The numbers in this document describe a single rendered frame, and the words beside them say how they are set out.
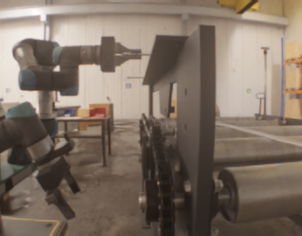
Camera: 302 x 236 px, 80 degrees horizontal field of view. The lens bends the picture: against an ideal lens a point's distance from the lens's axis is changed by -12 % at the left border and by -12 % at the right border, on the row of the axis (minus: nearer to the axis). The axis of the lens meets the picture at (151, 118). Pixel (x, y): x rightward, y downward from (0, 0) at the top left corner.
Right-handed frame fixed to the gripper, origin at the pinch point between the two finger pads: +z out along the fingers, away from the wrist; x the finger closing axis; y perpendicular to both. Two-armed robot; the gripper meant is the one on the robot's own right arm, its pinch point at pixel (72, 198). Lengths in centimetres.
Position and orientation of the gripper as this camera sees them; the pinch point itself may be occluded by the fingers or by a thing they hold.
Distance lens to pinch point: 66.8
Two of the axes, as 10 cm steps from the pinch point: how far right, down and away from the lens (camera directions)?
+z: 3.7, 8.9, 2.8
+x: 2.0, 2.2, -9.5
